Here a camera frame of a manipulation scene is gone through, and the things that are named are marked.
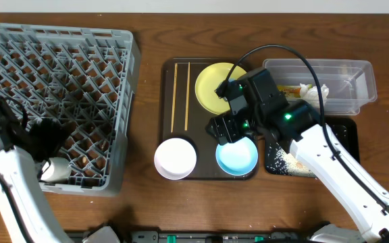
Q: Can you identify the black food waste tray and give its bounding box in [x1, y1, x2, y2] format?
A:
[279, 117, 360, 163]

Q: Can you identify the white tissue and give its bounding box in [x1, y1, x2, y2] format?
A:
[299, 84, 330, 108]

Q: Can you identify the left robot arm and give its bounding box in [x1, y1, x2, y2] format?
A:
[0, 97, 71, 242]

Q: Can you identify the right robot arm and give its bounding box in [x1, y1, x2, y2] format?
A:
[206, 67, 389, 242]

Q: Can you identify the dark brown serving tray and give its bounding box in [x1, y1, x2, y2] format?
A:
[159, 57, 258, 181]

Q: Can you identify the wooden chopstick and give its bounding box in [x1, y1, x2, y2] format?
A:
[170, 63, 178, 133]
[184, 62, 191, 131]

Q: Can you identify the clear plastic bin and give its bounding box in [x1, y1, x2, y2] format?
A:
[263, 59, 378, 115]

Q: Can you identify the rice pile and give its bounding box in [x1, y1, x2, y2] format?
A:
[265, 143, 315, 178]

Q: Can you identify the light blue bowl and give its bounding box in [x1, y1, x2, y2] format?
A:
[215, 137, 259, 176]

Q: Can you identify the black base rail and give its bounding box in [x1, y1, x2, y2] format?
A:
[66, 222, 361, 243]

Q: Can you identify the yellow round plate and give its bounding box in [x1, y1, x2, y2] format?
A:
[194, 62, 233, 115]

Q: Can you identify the green snack wrapper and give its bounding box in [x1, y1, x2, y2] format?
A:
[278, 85, 302, 98]

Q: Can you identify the grey dishwasher rack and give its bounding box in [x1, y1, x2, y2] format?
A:
[0, 23, 140, 196]

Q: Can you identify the white cup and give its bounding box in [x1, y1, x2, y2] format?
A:
[40, 157, 71, 183]

